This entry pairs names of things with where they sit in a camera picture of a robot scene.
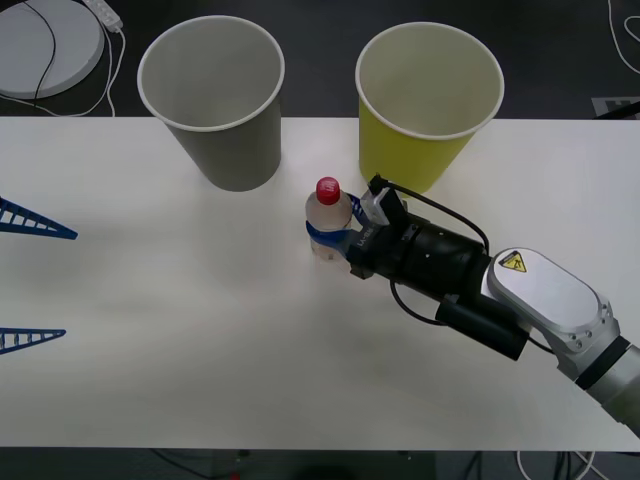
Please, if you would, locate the white looped cable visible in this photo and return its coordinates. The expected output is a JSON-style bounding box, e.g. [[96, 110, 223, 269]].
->
[[607, 0, 640, 74]]

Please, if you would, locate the thin black cable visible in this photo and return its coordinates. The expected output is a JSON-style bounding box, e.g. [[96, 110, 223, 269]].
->
[[19, 0, 57, 100]]

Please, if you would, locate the white power strip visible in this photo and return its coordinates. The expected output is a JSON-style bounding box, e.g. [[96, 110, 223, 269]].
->
[[82, 0, 124, 32]]

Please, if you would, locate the white cable under table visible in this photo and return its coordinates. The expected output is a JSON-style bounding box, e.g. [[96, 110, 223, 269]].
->
[[516, 449, 604, 480]]

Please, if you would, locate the white round floor disc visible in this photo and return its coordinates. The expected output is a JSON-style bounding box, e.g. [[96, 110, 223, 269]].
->
[[0, 0, 107, 100]]

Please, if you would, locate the white power strip cable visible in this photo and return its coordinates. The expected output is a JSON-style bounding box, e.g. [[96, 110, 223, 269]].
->
[[0, 28, 127, 119]]

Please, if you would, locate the grey plastic waste bin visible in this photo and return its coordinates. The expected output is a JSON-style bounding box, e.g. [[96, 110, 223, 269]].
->
[[136, 14, 286, 193]]

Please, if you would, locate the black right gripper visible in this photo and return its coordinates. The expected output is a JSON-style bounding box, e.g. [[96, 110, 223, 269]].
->
[[304, 193, 420, 282]]

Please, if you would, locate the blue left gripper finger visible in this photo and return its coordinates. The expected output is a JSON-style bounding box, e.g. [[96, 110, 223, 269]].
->
[[0, 197, 79, 240], [0, 328, 67, 356]]

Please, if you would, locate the yellow-green plastic waste bin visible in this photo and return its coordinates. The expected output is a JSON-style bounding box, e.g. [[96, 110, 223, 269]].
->
[[354, 20, 505, 197]]

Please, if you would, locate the clear bottle with red cap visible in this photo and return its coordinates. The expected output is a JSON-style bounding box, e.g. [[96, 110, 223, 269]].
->
[[304, 175, 354, 262]]

